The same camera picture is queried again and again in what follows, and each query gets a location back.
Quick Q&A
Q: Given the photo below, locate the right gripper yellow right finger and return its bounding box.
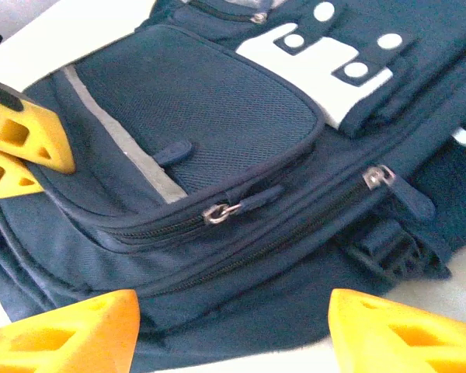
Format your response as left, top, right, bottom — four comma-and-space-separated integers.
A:
328, 288, 466, 373

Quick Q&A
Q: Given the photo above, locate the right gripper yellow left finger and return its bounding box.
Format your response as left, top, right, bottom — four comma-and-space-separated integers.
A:
0, 289, 141, 373

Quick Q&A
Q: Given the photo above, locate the navy blue backpack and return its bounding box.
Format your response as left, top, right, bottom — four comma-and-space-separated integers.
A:
0, 0, 466, 368

